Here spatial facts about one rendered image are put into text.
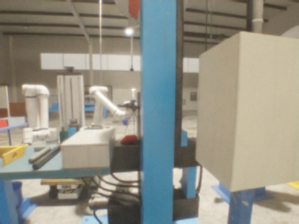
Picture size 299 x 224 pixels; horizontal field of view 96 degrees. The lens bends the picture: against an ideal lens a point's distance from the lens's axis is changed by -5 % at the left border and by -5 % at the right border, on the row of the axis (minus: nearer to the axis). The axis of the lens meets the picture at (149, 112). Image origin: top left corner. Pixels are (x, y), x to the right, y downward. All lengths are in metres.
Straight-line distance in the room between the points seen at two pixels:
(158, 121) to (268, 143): 0.50
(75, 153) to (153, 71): 0.58
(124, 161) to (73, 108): 1.48
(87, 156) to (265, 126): 0.74
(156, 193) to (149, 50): 0.81
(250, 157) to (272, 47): 0.28
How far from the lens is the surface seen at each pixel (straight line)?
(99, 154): 0.80
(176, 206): 1.37
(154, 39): 0.83
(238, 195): 0.63
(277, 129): 0.49
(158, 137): 0.81
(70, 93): 2.37
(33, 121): 2.27
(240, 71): 0.40
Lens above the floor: 1.42
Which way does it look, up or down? 6 degrees down
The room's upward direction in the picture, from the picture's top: straight up
